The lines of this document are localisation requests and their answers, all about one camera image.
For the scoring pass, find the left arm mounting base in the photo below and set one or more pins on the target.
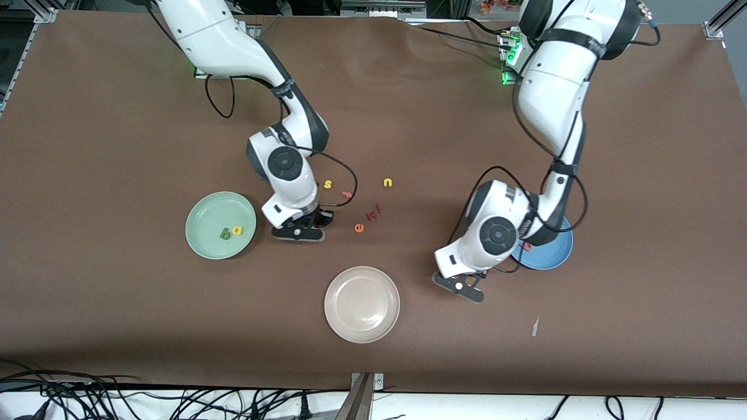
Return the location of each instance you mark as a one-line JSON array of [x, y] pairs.
[[506, 46]]

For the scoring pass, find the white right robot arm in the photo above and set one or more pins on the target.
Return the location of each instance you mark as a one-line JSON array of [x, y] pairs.
[[222, 41]]

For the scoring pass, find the brown table cover mat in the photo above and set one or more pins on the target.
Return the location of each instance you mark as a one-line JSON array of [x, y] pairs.
[[117, 175]]

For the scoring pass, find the aluminium corner bracket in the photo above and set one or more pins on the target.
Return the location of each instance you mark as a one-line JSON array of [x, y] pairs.
[[715, 29], [46, 14]]

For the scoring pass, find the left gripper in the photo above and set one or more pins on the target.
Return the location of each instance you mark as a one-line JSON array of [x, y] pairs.
[[482, 274]]

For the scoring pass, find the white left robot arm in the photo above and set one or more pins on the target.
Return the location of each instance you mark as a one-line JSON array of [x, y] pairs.
[[554, 76]]

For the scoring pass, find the white paper scrap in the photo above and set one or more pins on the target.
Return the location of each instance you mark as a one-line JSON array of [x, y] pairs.
[[535, 328]]

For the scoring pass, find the blue plate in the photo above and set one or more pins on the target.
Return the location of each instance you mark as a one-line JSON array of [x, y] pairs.
[[554, 254]]

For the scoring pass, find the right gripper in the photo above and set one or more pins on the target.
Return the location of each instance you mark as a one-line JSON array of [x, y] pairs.
[[323, 219]]

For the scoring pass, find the aluminium frame rail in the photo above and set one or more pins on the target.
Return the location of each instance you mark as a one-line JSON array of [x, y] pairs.
[[14, 64]]

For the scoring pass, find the beige plate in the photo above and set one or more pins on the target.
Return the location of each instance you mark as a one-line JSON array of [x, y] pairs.
[[362, 303]]

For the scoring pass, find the metal table bracket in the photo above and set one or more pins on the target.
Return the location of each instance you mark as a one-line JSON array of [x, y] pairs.
[[362, 402]]

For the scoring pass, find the green foam letter b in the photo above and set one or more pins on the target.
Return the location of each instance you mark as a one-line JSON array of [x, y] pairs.
[[222, 237]]

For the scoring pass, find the pink flowers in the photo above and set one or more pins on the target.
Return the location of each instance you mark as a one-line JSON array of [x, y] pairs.
[[496, 4]]

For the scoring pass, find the light green plate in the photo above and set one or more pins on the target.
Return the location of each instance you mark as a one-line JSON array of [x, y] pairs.
[[204, 221]]

